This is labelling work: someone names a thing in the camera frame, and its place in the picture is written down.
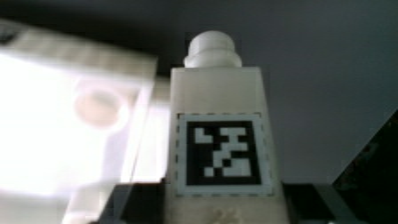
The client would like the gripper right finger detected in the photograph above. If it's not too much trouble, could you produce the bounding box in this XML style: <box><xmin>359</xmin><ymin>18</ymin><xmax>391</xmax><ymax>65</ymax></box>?
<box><xmin>282</xmin><ymin>184</ymin><xmax>362</xmax><ymax>224</ymax></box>

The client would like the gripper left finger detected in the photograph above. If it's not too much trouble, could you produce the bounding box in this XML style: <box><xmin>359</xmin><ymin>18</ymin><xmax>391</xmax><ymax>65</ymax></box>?
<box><xmin>88</xmin><ymin>179</ymin><xmax>167</xmax><ymax>224</ymax></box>

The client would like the white table leg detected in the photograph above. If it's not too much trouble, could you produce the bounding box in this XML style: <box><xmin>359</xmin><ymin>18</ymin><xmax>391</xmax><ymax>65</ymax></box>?
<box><xmin>165</xmin><ymin>31</ymin><xmax>289</xmax><ymax>224</ymax></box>

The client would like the white square tabletop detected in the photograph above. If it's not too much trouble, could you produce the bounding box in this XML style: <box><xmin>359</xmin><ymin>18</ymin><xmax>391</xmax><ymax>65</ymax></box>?
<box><xmin>0</xmin><ymin>19</ymin><xmax>156</xmax><ymax>224</ymax></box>

